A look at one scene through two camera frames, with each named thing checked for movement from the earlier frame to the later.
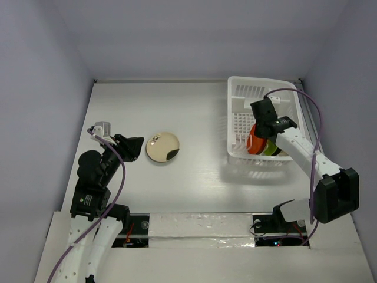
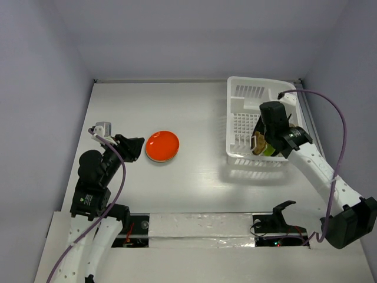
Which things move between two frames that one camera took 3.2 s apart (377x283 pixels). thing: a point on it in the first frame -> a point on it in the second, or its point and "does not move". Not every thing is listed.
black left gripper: (130, 146) does not move
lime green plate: (270, 149) does not move
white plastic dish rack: (243, 91) does not move
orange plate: (255, 145) -> (162, 146)
